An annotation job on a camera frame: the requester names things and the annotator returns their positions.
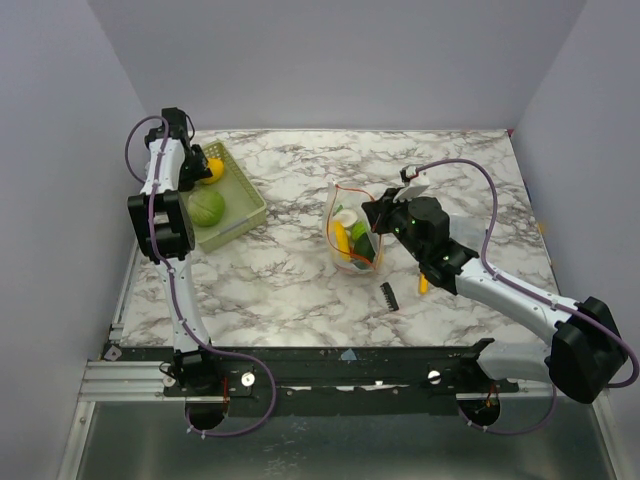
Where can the clear zip top bag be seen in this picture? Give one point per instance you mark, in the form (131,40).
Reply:
(352,245)

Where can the green plastic basket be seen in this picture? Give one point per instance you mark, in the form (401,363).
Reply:
(245,208)

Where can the clear plastic screw box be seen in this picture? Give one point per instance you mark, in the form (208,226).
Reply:
(467,231)

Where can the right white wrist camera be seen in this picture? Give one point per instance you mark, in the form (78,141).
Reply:
(415,182)

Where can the orange toy fruit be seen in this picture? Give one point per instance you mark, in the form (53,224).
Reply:
(216,168)

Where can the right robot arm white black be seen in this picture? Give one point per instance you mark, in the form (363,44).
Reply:
(582,350)

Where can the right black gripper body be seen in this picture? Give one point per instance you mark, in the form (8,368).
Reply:
(376,211)

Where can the white toy garlic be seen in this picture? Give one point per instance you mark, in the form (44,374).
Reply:
(347,218)

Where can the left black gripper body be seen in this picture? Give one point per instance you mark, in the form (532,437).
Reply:
(194,167)

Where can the green toy cabbage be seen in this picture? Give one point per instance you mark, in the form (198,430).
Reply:
(206,207)

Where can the yellow handle screwdriver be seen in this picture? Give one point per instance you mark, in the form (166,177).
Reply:
(423,285)

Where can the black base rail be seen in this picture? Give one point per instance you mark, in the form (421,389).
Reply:
(324,381)

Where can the black bit holder strip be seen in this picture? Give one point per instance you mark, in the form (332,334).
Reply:
(389,296)

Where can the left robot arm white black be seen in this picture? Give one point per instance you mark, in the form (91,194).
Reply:
(165,235)

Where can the aluminium extrusion rail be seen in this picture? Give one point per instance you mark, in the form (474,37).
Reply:
(143,381)

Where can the small yellow toy pepper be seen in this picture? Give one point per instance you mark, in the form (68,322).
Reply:
(342,240)

